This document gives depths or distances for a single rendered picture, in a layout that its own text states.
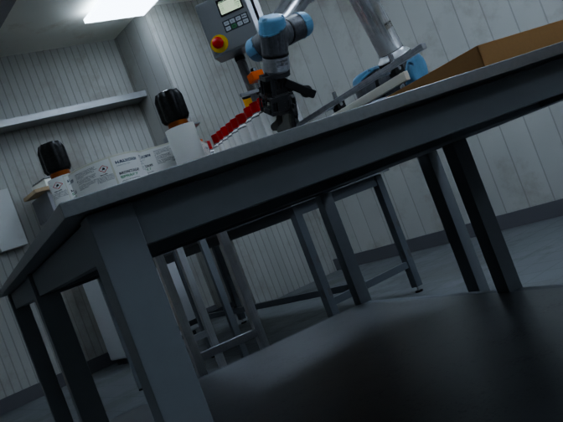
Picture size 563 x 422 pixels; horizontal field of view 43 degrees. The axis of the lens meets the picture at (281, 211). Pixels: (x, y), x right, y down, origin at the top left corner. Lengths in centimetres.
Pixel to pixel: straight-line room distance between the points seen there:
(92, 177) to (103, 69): 570
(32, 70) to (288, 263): 305
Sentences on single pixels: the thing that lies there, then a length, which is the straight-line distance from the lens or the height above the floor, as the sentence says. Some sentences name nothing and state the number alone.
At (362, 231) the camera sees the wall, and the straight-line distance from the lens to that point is 700.
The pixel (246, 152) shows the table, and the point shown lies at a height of 82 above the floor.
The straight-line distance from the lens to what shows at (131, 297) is 93.
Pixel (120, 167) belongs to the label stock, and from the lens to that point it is 193.
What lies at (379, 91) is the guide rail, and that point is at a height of 90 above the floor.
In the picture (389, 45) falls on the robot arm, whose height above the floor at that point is 111.
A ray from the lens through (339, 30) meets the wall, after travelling 665.
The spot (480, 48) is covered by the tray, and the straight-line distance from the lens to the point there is 126.
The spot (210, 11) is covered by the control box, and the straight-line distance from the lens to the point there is 248.
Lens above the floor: 72
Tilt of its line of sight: level
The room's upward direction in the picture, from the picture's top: 21 degrees counter-clockwise
